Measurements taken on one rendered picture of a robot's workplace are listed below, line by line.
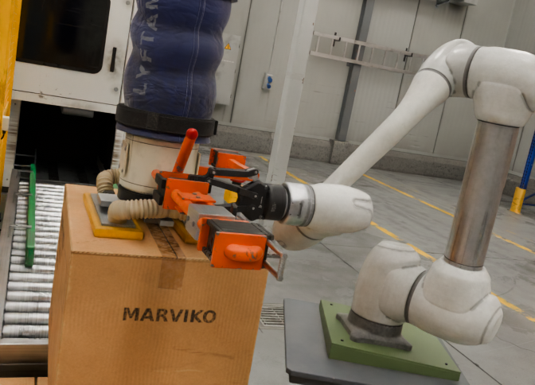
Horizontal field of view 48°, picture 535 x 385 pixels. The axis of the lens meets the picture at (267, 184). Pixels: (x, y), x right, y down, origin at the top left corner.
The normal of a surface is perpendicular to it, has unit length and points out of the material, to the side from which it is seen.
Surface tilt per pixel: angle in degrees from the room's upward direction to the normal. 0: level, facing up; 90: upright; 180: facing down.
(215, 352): 89
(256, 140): 90
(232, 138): 90
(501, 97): 99
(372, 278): 85
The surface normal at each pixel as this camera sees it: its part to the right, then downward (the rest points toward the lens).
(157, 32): -0.25, -0.24
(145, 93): -0.29, -0.02
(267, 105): 0.33, 0.23
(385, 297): -0.55, 0.02
